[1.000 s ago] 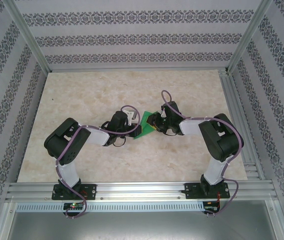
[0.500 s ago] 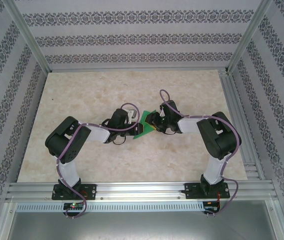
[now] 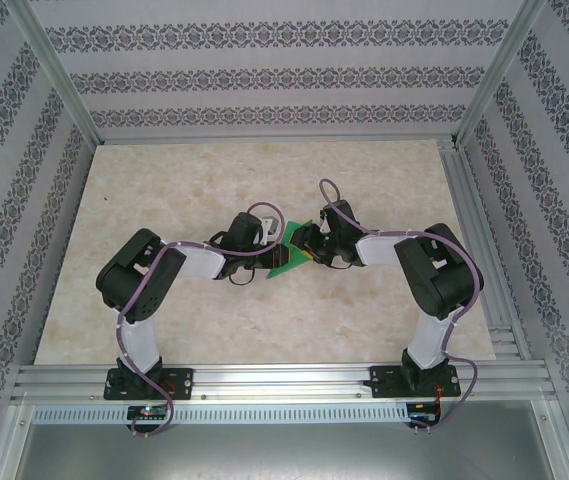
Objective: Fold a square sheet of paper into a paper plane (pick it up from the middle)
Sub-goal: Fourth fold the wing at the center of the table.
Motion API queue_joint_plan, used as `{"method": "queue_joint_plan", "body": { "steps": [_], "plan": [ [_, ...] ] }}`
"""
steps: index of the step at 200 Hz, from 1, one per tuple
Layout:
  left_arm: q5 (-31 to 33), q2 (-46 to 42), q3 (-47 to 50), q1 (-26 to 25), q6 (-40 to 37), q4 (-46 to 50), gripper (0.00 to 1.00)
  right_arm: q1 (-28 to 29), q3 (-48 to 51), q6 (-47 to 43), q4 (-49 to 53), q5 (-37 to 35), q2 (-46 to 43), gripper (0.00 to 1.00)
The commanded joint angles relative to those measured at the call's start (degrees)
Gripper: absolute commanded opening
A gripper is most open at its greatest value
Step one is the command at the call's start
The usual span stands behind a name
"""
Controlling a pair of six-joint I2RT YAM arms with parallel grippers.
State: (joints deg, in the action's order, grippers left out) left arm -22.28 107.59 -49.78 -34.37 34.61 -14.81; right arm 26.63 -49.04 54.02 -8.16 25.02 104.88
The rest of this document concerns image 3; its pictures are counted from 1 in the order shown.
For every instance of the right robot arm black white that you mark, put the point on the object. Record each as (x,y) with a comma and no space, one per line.
(439,280)

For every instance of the small circuit board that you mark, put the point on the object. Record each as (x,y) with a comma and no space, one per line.
(421,411)
(148,411)

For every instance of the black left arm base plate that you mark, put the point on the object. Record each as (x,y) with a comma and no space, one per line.
(179,382)

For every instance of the grey metal panel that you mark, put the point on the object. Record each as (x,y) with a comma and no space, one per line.
(284,455)

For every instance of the aluminium side rail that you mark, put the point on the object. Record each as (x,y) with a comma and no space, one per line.
(476,240)

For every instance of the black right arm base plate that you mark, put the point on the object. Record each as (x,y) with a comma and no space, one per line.
(384,382)

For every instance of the green paper sheet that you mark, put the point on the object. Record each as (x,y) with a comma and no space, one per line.
(286,267)

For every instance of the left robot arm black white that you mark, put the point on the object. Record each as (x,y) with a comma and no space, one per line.
(139,280)

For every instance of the aluminium frame post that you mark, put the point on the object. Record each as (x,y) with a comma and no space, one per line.
(59,75)
(499,70)

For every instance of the aluminium mounting rail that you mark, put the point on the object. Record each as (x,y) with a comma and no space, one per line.
(284,380)

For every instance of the short aluminium frame leg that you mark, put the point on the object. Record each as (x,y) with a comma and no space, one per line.
(9,440)
(559,440)

